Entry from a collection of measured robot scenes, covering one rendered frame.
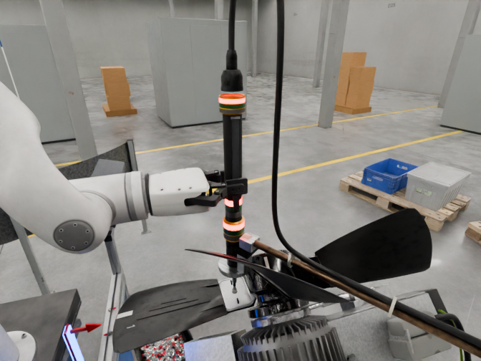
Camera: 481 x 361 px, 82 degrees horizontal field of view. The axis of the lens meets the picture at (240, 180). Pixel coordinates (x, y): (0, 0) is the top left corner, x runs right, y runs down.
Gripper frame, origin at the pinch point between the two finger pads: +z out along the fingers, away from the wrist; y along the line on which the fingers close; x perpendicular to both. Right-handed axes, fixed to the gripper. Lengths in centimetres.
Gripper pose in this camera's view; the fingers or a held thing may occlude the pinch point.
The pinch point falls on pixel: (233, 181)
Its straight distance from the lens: 52.4
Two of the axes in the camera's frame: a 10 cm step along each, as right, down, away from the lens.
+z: 9.6, -1.4, 2.5
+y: 2.9, 4.1, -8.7
